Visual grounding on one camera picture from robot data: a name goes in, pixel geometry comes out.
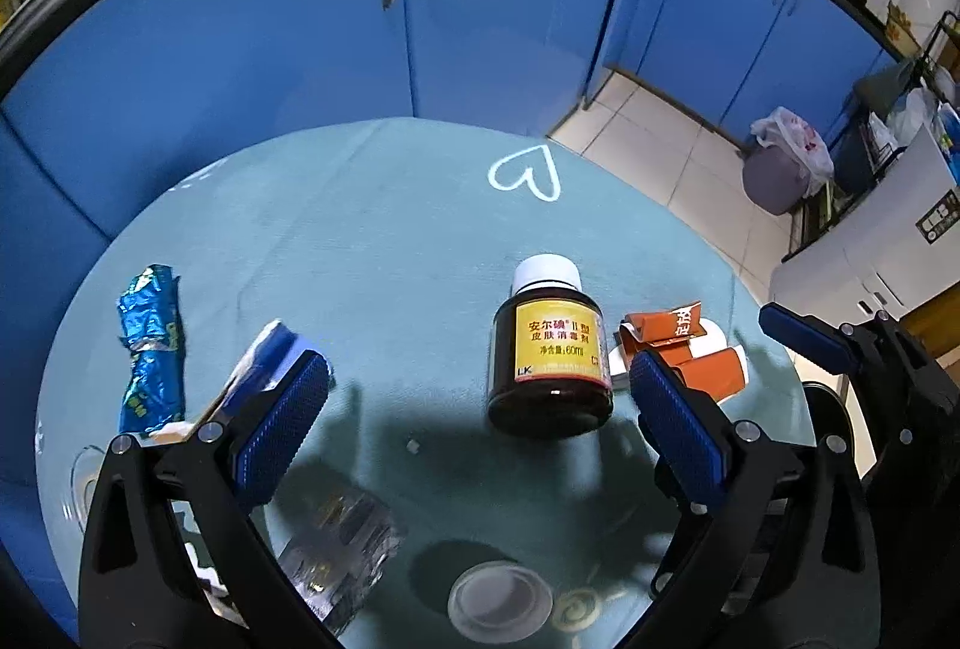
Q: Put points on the white round plastic lid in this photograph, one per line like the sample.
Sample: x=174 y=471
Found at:
x=499 y=596

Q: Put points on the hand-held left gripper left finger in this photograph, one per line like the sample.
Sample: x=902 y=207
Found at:
x=281 y=424

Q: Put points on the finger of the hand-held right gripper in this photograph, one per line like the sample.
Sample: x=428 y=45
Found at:
x=802 y=334

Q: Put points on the torn orange white carton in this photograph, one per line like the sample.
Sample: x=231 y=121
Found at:
x=675 y=337

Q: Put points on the dark grey bag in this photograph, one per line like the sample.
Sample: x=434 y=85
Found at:
x=885 y=86

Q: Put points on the blue foil snack wrapper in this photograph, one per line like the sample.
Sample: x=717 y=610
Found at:
x=150 y=349

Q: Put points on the clear glass dish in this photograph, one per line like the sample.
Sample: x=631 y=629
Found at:
x=75 y=480

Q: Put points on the grey waste bin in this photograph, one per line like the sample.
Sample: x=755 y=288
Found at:
x=776 y=180

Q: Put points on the blue white package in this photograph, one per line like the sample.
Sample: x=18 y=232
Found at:
x=949 y=127

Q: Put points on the white appliance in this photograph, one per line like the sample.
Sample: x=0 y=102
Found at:
x=877 y=244

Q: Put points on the trash bin with plastic bag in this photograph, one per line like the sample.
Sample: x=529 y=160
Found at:
x=795 y=139

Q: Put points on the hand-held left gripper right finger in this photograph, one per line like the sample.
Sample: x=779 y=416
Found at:
x=679 y=431

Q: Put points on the brown medicine bottle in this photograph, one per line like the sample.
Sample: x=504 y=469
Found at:
x=551 y=356

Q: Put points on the torn white cardboard box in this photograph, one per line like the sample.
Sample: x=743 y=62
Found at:
x=262 y=349

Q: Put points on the row of blue cabinet doors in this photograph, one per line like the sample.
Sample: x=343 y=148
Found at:
x=262 y=56

